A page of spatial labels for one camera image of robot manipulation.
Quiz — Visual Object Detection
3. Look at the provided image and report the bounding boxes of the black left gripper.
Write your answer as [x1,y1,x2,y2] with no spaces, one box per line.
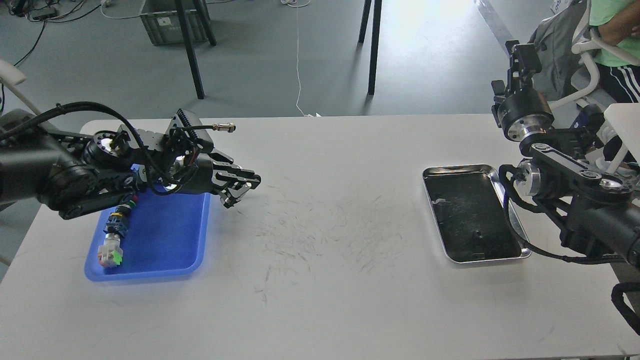
[160,154,262,208]

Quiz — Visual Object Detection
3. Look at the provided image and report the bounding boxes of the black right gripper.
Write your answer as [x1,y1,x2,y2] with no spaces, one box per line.
[491,39,554,142]

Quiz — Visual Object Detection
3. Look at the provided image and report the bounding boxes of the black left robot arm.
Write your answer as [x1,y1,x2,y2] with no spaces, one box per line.
[0,101,261,220]

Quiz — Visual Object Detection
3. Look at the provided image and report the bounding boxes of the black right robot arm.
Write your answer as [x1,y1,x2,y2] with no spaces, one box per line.
[491,39,640,268]

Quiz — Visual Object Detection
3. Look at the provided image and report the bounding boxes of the grey backpack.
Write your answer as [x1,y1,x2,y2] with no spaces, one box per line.
[528,0,588,101]

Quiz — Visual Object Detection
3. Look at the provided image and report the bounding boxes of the blue plastic tray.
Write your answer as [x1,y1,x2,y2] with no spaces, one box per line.
[84,190,211,281]

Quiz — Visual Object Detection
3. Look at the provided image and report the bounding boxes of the person in green shirt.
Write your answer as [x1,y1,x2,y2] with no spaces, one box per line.
[589,0,640,171]

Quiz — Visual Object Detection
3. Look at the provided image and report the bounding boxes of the white office chair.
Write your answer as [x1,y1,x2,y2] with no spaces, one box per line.
[547,0,640,173]

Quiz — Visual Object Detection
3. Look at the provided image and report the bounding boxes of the black table leg right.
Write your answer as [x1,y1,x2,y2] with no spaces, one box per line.
[358,0,383,97]

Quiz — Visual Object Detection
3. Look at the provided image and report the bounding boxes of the black table leg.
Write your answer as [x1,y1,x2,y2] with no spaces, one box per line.
[174,0,217,100]
[358,0,383,97]

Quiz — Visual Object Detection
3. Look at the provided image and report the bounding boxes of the silver metal tray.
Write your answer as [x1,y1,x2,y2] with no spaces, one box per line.
[422,164,531,265]

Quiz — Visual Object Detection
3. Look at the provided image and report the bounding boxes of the grey plastic crate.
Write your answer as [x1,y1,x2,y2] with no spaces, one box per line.
[139,0,208,46]

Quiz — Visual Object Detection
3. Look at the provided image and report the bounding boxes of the black table leg left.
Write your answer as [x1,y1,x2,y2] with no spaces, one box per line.
[174,0,217,100]

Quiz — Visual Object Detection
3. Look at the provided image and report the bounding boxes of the grey chair at left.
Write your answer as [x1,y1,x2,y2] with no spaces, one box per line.
[0,59,48,271]

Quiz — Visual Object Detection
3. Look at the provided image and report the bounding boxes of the green push button switch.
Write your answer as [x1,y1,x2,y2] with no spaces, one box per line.
[114,199,137,217]

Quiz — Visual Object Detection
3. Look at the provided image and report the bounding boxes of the blue black switch block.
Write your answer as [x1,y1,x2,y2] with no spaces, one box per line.
[103,212,130,239]

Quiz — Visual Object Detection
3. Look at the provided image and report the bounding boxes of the white green switch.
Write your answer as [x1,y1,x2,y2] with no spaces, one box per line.
[97,233,123,268]

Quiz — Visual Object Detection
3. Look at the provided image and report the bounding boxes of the white floor cable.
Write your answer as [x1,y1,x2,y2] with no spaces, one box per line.
[280,0,322,118]

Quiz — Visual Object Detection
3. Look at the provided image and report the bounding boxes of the black floor cables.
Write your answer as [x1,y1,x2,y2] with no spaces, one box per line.
[0,0,136,116]

